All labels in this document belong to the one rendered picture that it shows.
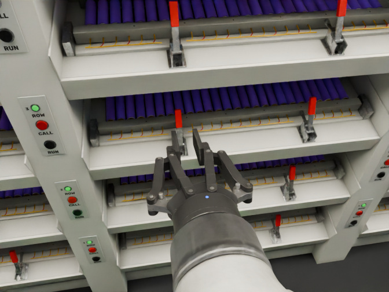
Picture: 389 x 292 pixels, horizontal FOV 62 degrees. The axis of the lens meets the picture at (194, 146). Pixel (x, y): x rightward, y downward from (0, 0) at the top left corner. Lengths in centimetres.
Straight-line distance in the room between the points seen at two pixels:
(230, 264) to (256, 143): 43
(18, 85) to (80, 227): 37
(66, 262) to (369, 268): 92
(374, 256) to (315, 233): 28
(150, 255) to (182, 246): 65
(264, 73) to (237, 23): 9
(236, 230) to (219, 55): 33
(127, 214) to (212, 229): 51
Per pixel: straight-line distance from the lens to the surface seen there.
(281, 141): 69
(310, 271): 116
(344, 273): 120
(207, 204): 33
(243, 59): 55
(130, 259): 96
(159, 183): 41
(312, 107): 68
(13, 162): 71
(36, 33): 50
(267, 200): 83
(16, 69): 54
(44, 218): 84
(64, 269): 99
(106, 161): 65
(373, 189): 93
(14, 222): 87
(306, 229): 104
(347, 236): 108
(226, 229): 30
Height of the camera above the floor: 98
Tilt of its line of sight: 42 degrees down
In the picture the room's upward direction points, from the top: straight up
